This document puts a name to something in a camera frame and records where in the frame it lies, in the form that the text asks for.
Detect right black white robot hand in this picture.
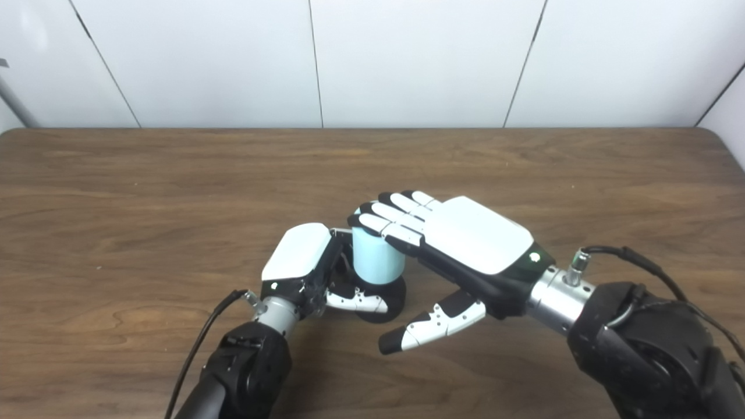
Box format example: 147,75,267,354
347,190,556,356

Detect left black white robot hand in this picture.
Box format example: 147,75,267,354
260,223,389,319

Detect light blue cylinder cup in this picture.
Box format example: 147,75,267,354
352,207,406,285

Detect black funnel-shaped nozzle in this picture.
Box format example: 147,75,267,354
343,256,407,324

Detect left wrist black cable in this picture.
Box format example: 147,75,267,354
164,289,267,419

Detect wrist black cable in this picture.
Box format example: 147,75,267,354
567,246,745,361
164,289,267,419

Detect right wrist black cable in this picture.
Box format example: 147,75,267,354
567,246,745,361

